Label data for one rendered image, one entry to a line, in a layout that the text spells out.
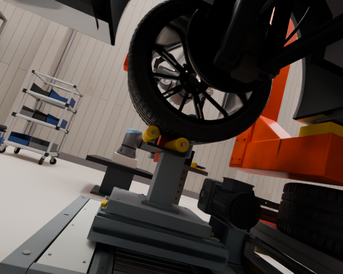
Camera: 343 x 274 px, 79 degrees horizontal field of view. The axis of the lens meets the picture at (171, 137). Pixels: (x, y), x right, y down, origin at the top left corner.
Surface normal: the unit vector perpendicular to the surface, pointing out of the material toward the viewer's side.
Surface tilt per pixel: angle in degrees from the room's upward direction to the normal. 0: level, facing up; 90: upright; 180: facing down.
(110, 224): 90
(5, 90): 90
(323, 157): 90
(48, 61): 90
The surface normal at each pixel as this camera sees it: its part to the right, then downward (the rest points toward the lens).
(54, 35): 0.25, -0.07
